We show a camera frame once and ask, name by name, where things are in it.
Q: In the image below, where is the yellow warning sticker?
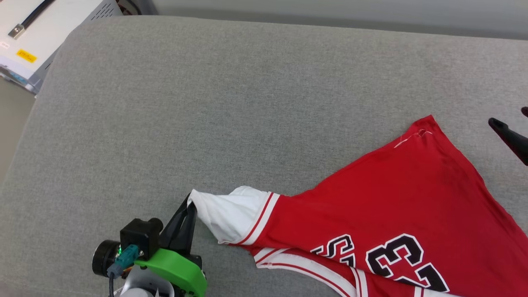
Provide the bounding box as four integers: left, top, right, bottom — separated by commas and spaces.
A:
16, 49, 38, 64

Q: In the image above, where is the red and white basketball jersey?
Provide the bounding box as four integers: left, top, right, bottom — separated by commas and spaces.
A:
188, 115, 528, 297

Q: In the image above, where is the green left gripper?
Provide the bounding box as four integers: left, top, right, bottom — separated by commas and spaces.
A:
92, 195, 207, 297

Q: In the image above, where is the white metal appliance box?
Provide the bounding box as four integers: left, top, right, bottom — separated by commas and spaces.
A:
0, 0, 124, 94

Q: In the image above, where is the teal left camera cable connector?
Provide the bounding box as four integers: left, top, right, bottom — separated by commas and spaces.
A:
108, 245, 140, 277

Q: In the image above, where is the grey metal stand leg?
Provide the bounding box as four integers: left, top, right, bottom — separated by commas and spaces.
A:
124, 0, 159, 16

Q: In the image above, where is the black strap with metal end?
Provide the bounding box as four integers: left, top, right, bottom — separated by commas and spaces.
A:
8, 0, 56, 40

